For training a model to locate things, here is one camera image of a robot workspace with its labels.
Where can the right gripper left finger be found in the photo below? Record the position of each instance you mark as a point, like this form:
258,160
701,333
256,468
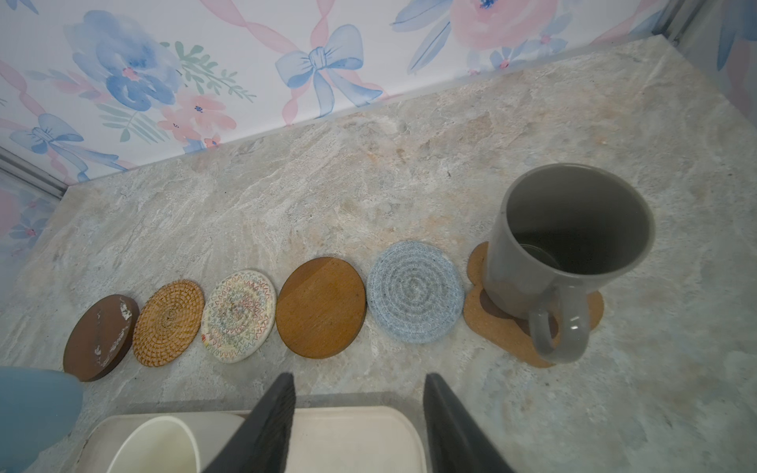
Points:
261,443

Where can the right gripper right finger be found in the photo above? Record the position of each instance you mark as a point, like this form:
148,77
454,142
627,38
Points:
456,443

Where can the cream white mug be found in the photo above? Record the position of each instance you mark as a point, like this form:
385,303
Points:
186,442

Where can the cork paw coaster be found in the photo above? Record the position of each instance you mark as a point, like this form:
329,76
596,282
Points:
510,333

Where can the blue mug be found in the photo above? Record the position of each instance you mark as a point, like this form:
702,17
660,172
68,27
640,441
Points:
38,409

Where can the grey mug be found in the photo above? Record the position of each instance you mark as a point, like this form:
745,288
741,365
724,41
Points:
563,232

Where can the multicolour woven coaster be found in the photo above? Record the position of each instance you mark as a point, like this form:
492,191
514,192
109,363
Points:
238,316

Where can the brown wooden round coaster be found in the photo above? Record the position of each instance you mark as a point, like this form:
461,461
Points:
321,308

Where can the woven rattan coaster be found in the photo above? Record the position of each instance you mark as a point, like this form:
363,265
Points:
168,323

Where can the blue woven coaster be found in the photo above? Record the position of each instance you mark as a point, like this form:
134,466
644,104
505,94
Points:
415,292

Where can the dark brown round coaster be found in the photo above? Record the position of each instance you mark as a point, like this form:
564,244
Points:
101,338

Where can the beige tray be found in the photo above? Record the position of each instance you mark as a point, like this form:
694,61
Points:
332,439

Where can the left corner aluminium post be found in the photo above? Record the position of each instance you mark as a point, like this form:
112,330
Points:
32,175

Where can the corner aluminium post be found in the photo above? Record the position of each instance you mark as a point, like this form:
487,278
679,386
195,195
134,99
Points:
32,175
676,18

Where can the right corner aluminium post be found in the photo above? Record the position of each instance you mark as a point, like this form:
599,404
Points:
676,18

